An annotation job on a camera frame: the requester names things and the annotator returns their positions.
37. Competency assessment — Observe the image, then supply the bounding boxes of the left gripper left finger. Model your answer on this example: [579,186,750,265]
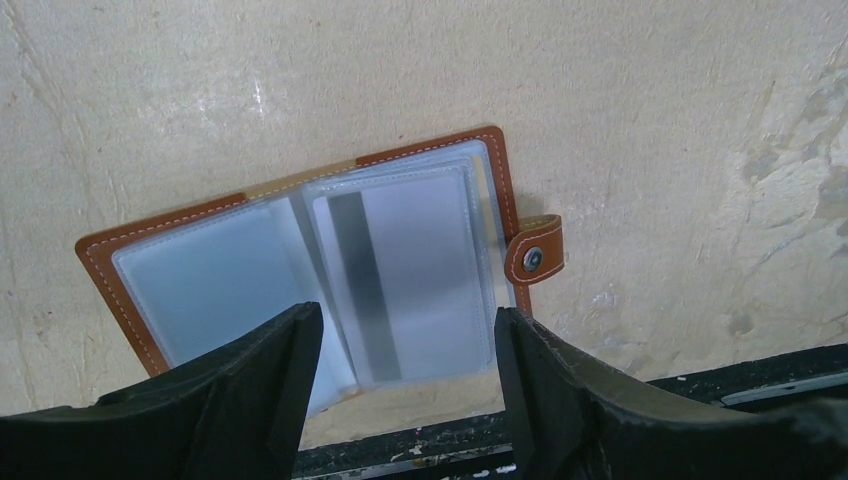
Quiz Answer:
[1,302,323,479]

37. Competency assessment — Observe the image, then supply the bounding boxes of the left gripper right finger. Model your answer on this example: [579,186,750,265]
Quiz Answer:
[494,308,847,479]

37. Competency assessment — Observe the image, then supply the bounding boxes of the brown leather card holder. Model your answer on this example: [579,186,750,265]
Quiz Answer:
[75,126,565,415]

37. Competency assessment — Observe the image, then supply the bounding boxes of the silver card magnetic stripe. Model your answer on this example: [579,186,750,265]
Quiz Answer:
[306,168,492,388]

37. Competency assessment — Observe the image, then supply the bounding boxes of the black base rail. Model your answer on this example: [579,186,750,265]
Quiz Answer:
[291,343,848,480]

